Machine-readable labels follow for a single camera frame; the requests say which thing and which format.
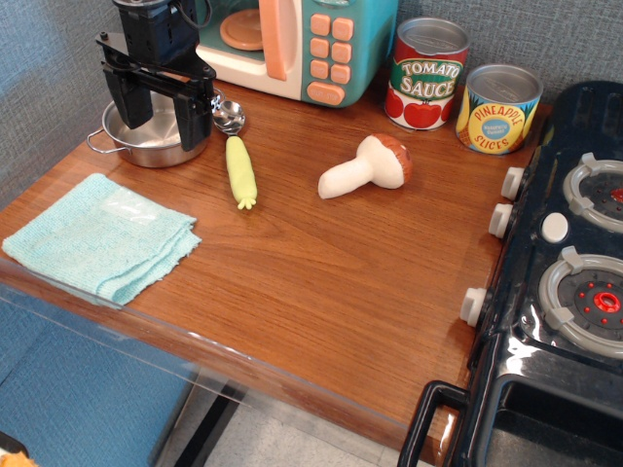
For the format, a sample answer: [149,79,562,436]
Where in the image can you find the tomato sauce can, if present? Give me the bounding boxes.
[385,17,470,130]

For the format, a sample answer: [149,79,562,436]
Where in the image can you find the small steel pot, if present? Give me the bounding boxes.
[87,91,209,168]

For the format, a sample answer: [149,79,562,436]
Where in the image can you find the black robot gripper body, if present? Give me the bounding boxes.
[97,1,216,99]

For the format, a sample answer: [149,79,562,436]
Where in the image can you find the toy mushroom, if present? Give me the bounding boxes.
[317,133,414,199]

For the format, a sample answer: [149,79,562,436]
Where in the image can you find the black toy stove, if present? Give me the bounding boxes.
[399,81,622,466]

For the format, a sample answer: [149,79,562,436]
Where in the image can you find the toy microwave teal and cream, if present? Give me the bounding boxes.
[197,1,398,108]

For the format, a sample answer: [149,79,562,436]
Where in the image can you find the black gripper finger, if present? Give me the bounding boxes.
[173,92,213,152]
[102,65,154,129]

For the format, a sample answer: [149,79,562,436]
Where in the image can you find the white stove knob middle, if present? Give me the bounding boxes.
[489,203,513,239]

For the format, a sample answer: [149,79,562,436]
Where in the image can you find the white stove knob upper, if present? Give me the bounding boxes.
[500,166,525,201]

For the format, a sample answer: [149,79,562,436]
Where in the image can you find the orange object at corner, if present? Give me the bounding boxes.
[0,451,38,467]

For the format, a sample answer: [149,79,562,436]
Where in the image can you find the white stove knob lower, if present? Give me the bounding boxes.
[459,288,488,327]

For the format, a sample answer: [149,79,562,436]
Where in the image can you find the light blue folded cloth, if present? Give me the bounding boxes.
[2,173,201,305]

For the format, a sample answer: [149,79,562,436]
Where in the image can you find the spoon with green handle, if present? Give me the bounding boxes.
[213,100,258,210]

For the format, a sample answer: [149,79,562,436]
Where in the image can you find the pineapple slices can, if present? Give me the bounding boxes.
[456,63,543,155]

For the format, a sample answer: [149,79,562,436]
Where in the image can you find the white stove knob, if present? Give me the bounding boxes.
[500,166,525,201]
[459,288,488,327]
[489,203,513,239]

